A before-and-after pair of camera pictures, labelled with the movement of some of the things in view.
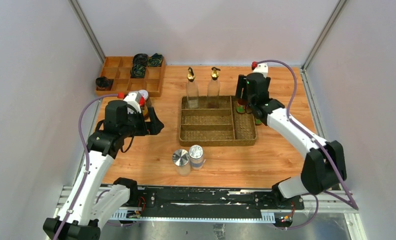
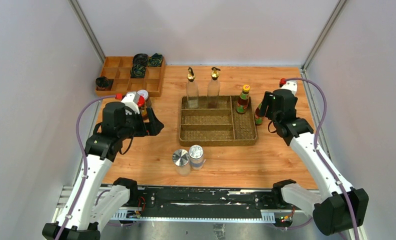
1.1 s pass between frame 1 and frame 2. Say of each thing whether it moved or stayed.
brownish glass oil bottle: stayed
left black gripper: stayed
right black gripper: moved
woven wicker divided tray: stayed
